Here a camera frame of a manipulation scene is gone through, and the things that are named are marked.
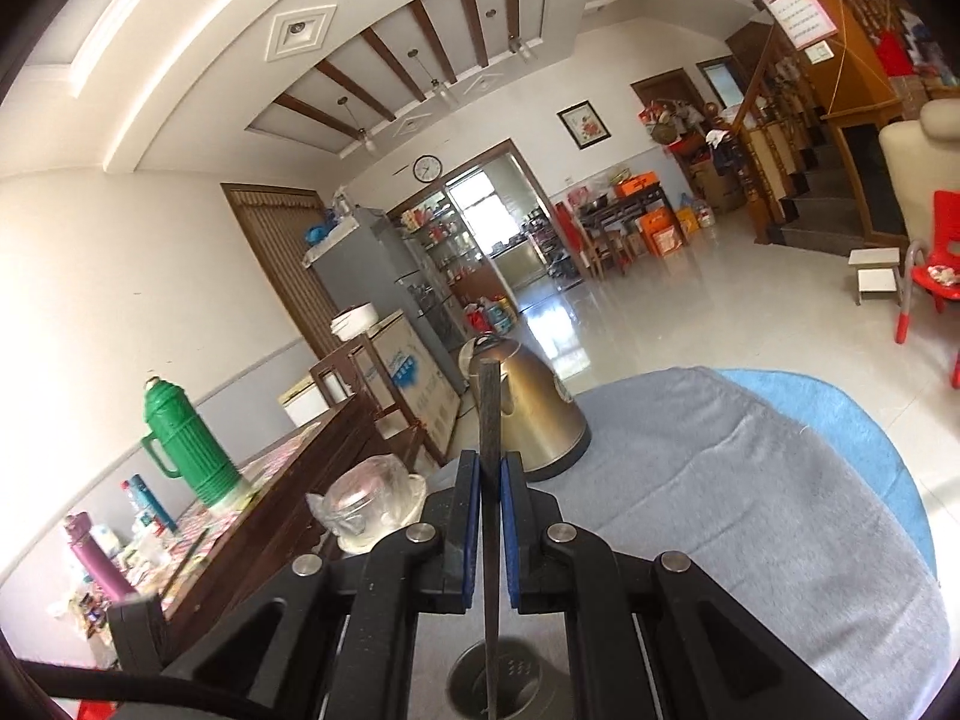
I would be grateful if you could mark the blue bottle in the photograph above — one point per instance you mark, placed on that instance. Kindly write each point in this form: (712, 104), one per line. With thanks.
(150, 502)

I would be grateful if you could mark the brown wooden door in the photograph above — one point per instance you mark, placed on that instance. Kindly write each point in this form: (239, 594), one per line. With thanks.
(277, 255)

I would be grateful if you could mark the cream armchair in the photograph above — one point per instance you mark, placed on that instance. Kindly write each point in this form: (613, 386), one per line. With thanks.
(922, 157)

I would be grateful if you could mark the wooden staircase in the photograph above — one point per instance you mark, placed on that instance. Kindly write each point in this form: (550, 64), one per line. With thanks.
(825, 187)

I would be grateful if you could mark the gold electric kettle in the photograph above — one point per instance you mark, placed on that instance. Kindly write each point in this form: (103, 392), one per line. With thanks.
(536, 420)

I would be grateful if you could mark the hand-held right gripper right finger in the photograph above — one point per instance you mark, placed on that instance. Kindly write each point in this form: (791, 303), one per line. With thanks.
(510, 525)

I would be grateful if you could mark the dark wooden table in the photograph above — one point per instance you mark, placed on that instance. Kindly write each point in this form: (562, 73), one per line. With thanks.
(630, 202)

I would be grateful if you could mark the grey refrigerator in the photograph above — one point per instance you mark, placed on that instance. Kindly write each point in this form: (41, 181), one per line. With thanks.
(367, 270)

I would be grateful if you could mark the purple bottle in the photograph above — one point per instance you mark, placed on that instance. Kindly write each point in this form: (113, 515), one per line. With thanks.
(101, 570)

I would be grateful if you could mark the floral table cloth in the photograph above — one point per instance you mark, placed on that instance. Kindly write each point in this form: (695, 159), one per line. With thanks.
(277, 457)

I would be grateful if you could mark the red plastic chair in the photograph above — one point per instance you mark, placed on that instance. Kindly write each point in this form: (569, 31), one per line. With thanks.
(945, 240)

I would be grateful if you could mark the wall calendar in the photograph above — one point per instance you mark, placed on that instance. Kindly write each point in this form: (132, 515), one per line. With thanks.
(806, 15)

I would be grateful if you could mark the white rice cooker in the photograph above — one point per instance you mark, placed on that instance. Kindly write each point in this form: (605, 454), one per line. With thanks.
(354, 322)

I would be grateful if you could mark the framed wall picture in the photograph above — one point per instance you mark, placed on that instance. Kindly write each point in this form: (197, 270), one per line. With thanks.
(583, 124)

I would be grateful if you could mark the green thermos jug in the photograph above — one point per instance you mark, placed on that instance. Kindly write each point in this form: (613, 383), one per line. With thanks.
(187, 442)

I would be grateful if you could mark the white chest freezer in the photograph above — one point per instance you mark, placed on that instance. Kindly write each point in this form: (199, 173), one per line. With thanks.
(412, 379)

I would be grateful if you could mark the glass display shelf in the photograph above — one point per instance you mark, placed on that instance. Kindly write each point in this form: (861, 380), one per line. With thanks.
(439, 247)

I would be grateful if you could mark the round wall clock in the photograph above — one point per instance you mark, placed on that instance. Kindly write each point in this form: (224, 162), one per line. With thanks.
(427, 168)

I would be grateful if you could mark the dark carved wooden bench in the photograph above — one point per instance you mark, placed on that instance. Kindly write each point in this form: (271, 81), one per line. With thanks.
(285, 502)

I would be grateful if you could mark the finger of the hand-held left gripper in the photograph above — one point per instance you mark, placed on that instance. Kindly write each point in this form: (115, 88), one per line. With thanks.
(136, 637)

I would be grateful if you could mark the dark grey utensil holder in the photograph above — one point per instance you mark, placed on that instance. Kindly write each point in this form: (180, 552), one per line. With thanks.
(529, 675)

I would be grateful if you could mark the white step stool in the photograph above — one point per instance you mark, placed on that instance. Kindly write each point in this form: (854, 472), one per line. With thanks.
(877, 285)

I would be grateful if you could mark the grey fleece cloth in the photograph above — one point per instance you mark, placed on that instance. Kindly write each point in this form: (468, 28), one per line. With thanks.
(712, 502)

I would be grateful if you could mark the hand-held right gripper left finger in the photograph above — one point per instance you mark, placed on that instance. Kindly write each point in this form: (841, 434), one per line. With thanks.
(469, 517)

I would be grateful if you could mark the dark chopstick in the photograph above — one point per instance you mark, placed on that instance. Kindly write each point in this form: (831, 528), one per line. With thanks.
(491, 427)

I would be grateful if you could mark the blue cloth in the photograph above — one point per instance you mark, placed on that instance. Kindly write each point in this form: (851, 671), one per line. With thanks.
(847, 427)

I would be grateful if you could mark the orange box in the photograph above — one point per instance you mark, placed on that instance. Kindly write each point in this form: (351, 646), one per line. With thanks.
(661, 234)

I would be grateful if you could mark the white bowl with plastic wrap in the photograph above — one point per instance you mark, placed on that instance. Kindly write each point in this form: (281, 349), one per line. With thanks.
(367, 495)

